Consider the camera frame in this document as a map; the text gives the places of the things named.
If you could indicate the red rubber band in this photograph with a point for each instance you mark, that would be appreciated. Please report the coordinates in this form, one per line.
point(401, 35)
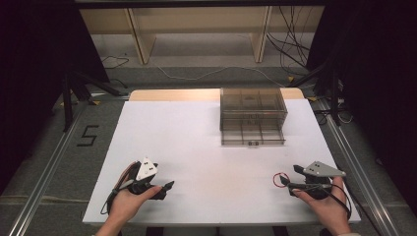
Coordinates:
point(277, 185)

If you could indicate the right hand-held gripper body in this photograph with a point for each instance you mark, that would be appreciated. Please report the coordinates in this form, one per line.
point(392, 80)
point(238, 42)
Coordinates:
point(319, 173)

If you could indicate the transparent brown drawer box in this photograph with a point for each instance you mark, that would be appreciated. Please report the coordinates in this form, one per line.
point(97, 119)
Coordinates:
point(252, 102)

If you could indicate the black metal stand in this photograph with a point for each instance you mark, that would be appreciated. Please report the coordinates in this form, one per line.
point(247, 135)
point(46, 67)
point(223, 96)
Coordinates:
point(331, 85)

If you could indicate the black tripod stand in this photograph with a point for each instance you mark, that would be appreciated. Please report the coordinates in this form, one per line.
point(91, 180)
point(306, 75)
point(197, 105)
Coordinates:
point(76, 88)

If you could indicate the aluminium floor rail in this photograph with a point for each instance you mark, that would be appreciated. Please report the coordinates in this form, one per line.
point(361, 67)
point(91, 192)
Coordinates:
point(360, 177)
point(42, 180)

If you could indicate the open transparent drawer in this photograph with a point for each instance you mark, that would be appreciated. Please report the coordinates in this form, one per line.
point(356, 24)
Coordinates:
point(252, 132)

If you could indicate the light wooden shelf unit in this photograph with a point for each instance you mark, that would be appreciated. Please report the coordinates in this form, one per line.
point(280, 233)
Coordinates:
point(200, 19)

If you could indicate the person's left hand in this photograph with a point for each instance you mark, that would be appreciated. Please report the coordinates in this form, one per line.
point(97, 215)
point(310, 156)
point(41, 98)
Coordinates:
point(128, 206)

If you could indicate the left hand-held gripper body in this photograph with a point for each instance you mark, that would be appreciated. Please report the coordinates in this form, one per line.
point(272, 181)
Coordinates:
point(146, 169)

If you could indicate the person's right hand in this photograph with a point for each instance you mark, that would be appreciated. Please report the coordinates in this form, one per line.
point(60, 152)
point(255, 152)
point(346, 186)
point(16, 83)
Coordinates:
point(324, 209)

